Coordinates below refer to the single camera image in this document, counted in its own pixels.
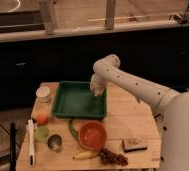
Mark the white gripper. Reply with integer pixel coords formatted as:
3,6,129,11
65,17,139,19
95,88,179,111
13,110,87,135
90,74,107,96

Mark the small white jar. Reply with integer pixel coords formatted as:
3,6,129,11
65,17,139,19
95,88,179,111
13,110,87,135
36,86,51,103

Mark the yellow banana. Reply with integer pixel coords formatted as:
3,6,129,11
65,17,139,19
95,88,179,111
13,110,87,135
73,151,99,160

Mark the black pole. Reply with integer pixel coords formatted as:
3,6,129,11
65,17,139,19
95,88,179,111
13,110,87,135
10,123,16,171

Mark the green chili pepper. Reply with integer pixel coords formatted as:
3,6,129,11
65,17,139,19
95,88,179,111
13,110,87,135
68,119,78,141

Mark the green plastic tray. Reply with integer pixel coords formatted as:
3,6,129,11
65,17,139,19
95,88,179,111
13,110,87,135
52,81,107,120

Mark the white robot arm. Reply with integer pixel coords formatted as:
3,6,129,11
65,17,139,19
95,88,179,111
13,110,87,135
90,54,189,171

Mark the bunch of red grapes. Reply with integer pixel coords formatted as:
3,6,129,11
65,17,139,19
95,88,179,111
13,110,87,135
100,149,128,166

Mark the orange bowl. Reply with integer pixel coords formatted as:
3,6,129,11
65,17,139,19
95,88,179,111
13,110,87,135
78,121,107,151

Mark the orange tomato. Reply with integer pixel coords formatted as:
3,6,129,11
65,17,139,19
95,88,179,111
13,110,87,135
36,114,49,125

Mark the small metal cup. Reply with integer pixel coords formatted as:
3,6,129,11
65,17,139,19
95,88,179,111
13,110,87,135
47,135,62,152

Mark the green lime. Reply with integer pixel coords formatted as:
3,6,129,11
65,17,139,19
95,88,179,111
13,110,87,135
34,126,49,142

